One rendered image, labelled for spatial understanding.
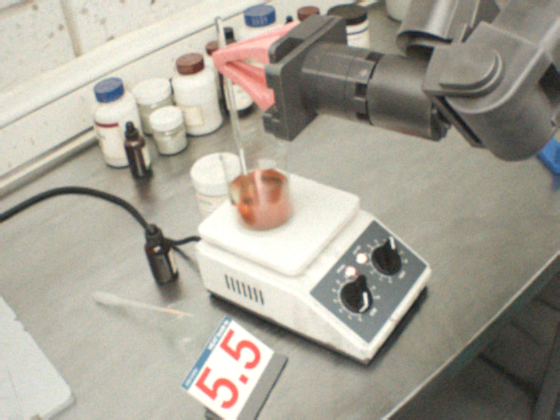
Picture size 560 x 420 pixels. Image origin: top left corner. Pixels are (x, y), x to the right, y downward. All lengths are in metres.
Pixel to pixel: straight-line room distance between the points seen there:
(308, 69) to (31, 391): 0.41
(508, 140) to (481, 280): 0.30
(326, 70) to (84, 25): 0.59
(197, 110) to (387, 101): 0.51
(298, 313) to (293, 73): 0.24
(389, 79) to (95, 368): 0.41
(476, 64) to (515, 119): 0.04
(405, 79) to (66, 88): 0.62
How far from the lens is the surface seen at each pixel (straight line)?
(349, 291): 0.64
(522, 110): 0.44
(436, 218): 0.80
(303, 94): 0.52
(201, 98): 0.95
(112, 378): 0.69
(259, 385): 0.64
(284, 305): 0.65
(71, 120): 1.02
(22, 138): 1.00
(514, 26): 0.46
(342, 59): 0.51
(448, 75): 0.44
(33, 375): 0.71
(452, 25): 0.51
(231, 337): 0.65
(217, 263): 0.68
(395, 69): 0.49
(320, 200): 0.69
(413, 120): 0.48
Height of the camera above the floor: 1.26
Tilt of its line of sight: 39 degrees down
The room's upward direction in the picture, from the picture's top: 8 degrees counter-clockwise
